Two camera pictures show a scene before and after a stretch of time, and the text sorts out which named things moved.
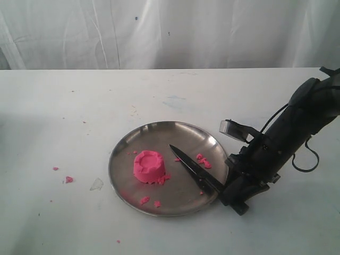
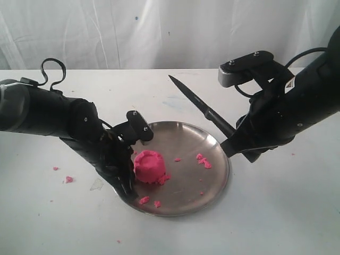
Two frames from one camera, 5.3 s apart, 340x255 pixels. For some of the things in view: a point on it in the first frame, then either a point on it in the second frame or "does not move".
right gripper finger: x=237 y=190 to x=236 y=144
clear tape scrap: x=98 y=184 does not move
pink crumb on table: x=69 y=179 does not move
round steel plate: x=183 y=194 does not move
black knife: x=209 y=182 to x=213 y=118
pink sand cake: x=149 y=167 does not move
